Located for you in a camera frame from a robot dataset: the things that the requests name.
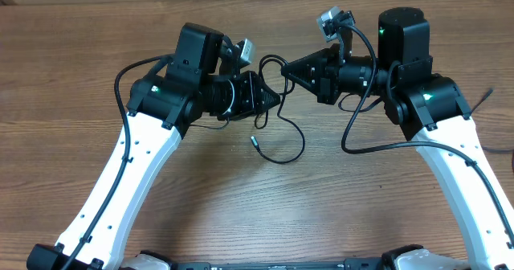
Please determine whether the black usb cable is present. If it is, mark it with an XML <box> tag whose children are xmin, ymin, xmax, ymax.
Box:
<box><xmin>469</xmin><ymin>87</ymin><xmax>514</xmax><ymax>174</ymax></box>
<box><xmin>250</xmin><ymin>54</ymin><xmax>306</xmax><ymax>165</ymax></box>

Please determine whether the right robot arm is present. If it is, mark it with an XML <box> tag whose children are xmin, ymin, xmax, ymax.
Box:
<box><xmin>281</xmin><ymin>7</ymin><xmax>513</xmax><ymax>269</ymax></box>

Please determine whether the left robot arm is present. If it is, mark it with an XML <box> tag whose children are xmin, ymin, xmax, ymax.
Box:
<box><xmin>27</xmin><ymin>23</ymin><xmax>279</xmax><ymax>270</ymax></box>

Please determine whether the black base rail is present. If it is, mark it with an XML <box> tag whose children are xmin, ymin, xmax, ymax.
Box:
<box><xmin>120</xmin><ymin>243</ymin><xmax>471</xmax><ymax>270</ymax></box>

